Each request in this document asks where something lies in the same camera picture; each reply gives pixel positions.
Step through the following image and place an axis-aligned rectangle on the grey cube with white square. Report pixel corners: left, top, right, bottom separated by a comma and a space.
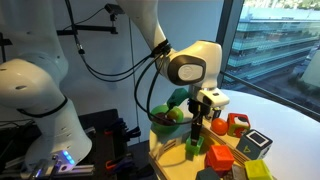
235, 129, 274, 162

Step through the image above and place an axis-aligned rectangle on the orange block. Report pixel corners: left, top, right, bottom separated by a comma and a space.
204, 144, 235, 173

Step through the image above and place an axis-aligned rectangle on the red toy apple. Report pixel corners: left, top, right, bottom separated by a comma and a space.
154, 112, 170, 126

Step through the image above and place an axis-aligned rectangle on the yellow toy banana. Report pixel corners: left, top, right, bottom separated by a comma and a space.
200, 133, 216, 153

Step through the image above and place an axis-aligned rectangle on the yellow toy fruit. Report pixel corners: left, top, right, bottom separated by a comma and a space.
167, 109, 181, 122

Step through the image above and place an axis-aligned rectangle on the thin black hanging cable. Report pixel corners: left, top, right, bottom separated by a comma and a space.
127, 16, 141, 134

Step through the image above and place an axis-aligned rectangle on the dark window frame pillar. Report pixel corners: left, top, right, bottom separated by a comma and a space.
215, 0, 246, 88

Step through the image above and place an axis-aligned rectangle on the black external camera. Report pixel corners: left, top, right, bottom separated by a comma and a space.
104, 3, 127, 22

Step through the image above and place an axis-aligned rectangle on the dark window railing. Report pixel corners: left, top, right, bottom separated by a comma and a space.
220, 70, 320, 123

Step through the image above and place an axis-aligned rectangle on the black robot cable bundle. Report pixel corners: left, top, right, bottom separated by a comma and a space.
63, 0, 202, 127

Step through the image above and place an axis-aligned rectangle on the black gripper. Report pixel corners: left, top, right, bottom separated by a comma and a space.
187, 98, 206, 147

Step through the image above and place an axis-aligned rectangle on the yellow-green block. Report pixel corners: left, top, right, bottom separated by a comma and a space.
244, 159, 274, 180

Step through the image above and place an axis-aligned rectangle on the orange toy fruit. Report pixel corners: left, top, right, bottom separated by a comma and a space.
210, 118, 229, 136

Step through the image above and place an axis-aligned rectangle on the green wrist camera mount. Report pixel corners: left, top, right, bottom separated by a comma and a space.
166, 87, 191, 111

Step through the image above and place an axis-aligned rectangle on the black robot stand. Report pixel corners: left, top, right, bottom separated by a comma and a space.
0, 108, 155, 180

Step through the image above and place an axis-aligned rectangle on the green plastic bowl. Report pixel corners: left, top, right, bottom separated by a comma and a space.
150, 104, 185, 135

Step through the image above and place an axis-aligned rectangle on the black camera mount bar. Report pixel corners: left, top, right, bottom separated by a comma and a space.
56, 21, 119, 37

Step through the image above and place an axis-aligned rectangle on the wooden tray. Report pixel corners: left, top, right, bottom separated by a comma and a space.
148, 123, 278, 180

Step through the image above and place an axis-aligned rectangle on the grey block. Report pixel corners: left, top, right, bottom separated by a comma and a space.
228, 164, 248, 180

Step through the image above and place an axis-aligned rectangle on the green block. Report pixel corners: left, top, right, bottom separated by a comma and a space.
185, 134, 205, 156

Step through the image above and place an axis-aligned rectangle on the black orange clamp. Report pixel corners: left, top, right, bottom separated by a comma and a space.
103, 118, 142, 138
105, 153, 135, 172

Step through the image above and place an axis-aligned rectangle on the blue block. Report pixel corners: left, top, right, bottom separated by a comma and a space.
195, 166, 221, 180

